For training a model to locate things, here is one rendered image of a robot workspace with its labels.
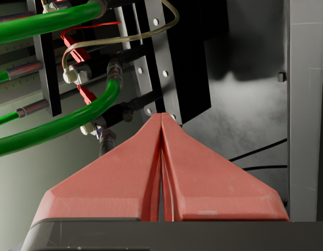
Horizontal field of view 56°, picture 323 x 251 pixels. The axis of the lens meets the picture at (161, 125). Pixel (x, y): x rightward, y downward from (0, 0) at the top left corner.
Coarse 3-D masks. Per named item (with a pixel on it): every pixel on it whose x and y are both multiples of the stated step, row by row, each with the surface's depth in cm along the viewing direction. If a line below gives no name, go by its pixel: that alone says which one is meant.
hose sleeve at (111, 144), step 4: (104, 136) 39; (108, 136) 39; (104, 140) 38; (108, 140) 38; (112, 140) 38; (100, 144) 38; (104, 144) 37; (108, 144) 37; (112, 144) 38; (100, 148) 37; (104, 148) 36; (108, 148) 36; (112, 148) 37; (100, 152) 36; (104, 152) 35; (100, 156) 35
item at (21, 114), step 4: (20, 108) 57; (12, 112) 56; (16, 112) 56; (20, 112) 56; (4, 116) 55; (8, 116) 55; (12, 116) 56; (16, 116) 56; (20, 116) 56; (24, 116) 57; (0, 120) 54; (4, 120) 55; (8, 120) 55; (12, 120) 56; (0, 124) 54
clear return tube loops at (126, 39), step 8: (176, 16) 37; (168, 24) 36; (152, 32) 35; (160, 32) 36; (96, 40) 37; (104, 40) 36; (112, 40) 36; (120, 40) 35; (128, 40) 35; (72, 48) 39; (64, 56) 40; (64, 64) 40
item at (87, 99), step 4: (84, 88) 48; (80, 92) 48; (84, 92) 48; (88, 92) 48; (92, 92) 48; (84, 96) 48; (88, 96) 47; (92, 96) 47; (84, 100) 48; (88, 100) 47; (92, 100) 47
